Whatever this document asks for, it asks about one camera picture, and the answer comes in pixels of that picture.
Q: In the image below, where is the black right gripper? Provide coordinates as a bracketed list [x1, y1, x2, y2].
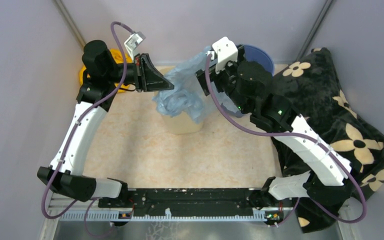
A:
[195, 44, 251, 115]

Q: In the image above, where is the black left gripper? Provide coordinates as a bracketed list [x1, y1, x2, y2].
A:
[105, 52, 175, 92]

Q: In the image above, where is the light blue trash bag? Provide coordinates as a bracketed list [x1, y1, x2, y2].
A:
[152, 46, 243, 124]

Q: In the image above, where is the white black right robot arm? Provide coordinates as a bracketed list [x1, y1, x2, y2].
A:
[195, 45, 357, 206]

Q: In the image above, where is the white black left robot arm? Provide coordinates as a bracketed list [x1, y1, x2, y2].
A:
[37, 40, 174, 207]

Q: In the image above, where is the blue plastic trash bin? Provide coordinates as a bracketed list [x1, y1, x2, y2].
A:
[222, 44, 275, 118]

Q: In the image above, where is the beige plastic trash bin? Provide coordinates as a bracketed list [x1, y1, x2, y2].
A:
[160, 65, 205, 135]

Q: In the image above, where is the yellow crumpled cloth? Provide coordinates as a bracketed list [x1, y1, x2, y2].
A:
[78, 48, 135, 94]

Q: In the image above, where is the black floral blanket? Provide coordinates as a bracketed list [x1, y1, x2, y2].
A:
[269, 47, 384, 234]

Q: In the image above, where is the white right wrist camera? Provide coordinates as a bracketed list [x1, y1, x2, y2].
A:
[207, 36, 239, 74]

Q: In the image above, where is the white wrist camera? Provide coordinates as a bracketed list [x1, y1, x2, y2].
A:
[207, 36, 239, 74]
[124, 31, 146, 60]

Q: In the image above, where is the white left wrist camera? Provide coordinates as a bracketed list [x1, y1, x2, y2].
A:
[124, 31, 146, 60]

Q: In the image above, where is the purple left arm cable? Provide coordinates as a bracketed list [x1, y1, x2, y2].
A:
[41, 21, 137, 239]

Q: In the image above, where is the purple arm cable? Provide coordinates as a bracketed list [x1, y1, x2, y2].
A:
[41, 21, 137, 239]
[204, 54, 368, 228]

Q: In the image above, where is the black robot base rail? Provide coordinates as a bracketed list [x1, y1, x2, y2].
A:
[48, 187, 295, 227]

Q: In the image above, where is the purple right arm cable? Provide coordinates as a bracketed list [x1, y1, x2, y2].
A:
[204, 54, 368, 228]

